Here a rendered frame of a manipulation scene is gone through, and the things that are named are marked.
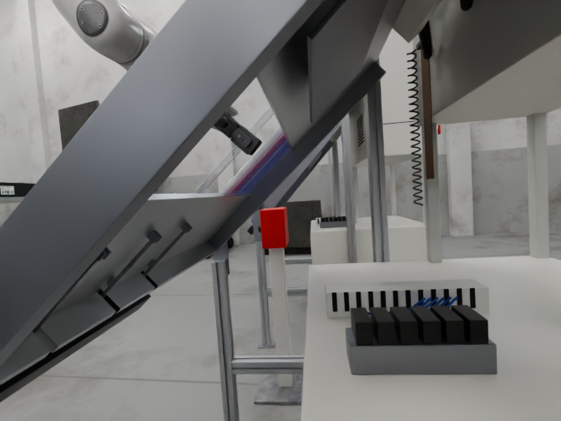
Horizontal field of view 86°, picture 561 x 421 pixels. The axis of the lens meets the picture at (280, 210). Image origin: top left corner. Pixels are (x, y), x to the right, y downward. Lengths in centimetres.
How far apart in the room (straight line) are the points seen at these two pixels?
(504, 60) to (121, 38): 57
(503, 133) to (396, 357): 557
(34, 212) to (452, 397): 41
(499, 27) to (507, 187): 526
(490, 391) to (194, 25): 42
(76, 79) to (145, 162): 720
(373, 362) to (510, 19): 51
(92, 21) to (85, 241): 37
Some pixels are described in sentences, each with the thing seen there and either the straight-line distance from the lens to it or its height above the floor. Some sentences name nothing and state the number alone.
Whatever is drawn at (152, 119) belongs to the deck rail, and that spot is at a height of 89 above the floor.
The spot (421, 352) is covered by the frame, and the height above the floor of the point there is 65.
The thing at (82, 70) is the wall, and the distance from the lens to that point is 738.
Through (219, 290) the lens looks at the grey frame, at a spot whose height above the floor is 55.
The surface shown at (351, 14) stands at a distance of 33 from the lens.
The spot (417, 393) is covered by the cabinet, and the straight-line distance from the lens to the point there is 39.
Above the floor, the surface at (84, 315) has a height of 70.
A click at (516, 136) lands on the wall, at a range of 595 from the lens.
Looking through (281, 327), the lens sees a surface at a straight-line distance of 137.
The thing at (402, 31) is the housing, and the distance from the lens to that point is 79.
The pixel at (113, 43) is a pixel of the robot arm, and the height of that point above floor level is 107.
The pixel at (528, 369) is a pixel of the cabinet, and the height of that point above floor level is 62.
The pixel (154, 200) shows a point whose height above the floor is 84.
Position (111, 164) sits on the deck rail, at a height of 86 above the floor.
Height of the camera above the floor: 84
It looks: 3 degrees down
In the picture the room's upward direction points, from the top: 4 degrees counter-clockwise
